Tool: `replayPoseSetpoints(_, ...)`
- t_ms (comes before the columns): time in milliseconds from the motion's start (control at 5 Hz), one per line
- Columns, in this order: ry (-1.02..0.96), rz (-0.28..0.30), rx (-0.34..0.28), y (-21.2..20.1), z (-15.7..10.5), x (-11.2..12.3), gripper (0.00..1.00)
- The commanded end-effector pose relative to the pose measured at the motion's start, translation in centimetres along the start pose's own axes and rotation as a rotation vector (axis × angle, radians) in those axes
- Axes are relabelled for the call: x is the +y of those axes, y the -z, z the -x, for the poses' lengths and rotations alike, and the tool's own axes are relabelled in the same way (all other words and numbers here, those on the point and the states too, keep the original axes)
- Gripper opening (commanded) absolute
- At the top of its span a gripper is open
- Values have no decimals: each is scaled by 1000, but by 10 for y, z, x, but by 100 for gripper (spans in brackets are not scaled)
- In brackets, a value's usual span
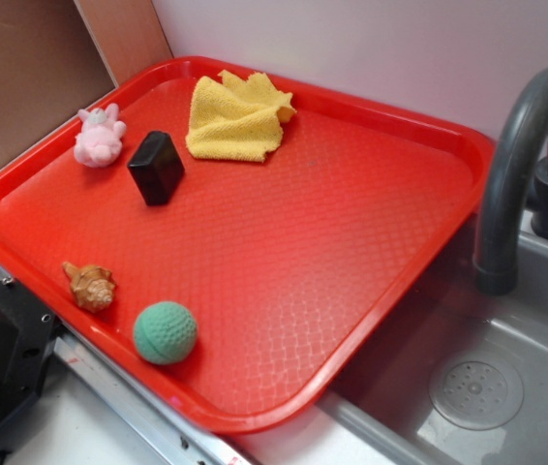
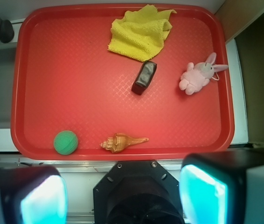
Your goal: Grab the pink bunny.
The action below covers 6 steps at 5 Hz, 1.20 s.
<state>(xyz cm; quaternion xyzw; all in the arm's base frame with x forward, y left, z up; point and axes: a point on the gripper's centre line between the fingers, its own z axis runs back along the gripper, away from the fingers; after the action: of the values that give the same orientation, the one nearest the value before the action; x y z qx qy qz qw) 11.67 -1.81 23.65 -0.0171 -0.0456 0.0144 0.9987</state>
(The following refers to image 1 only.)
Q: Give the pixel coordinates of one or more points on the pink plush bunny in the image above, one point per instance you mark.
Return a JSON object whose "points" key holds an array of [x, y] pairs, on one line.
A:
{"points": [[99, 142]]}

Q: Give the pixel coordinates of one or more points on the yellow cloth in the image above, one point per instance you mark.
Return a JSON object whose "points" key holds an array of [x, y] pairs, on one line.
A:
{"points": [[236, 119]]}

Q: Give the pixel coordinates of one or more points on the black rectangular block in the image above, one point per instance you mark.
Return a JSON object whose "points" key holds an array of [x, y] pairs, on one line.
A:
{"points": [[156, 168]]}

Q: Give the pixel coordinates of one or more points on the green dimpled ball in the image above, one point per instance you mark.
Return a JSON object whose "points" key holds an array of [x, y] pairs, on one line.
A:
{"points": [[165, 333]]}

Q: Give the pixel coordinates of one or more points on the brown seashell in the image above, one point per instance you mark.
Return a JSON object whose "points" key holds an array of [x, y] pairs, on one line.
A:
{"points": [[92, 286]]}

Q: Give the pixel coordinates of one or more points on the grey toy sink basin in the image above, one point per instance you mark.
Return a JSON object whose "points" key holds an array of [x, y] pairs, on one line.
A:
{"points": [[454, 376]]}

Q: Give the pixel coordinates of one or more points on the grey toy faucet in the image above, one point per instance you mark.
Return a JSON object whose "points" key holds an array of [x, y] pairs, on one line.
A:
{"points": [[517, 181]]}

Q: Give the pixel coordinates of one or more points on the brown cardboard panel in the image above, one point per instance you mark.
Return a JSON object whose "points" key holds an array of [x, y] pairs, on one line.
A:
{"points": [[59, 56]]}

